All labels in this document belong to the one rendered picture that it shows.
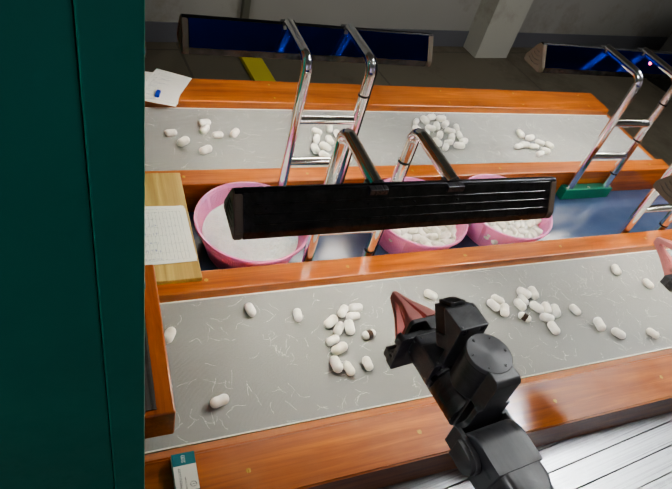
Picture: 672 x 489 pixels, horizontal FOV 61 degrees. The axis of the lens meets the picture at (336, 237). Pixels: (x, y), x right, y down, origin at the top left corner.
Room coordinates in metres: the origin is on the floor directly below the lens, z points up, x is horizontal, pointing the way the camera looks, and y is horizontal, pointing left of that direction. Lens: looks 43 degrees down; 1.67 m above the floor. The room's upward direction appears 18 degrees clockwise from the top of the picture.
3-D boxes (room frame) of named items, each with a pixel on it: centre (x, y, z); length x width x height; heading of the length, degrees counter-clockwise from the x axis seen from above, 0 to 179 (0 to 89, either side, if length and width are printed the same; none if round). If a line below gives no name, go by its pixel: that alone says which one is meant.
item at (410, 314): (0.55, -0.14, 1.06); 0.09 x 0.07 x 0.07; 37
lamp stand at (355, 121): (1.21, 0.15, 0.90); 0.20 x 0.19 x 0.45; 121
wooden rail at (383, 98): (1.74, -0.04, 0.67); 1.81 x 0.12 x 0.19; 121
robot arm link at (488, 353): (0.41, -0.23, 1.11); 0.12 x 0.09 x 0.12; 36
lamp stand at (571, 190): (1.71, -0.69, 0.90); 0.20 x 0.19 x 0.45; 121
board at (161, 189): (0.84, 0.38, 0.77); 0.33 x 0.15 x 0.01; 31
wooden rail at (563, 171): (1.40, -0.24, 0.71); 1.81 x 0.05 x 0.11; 121
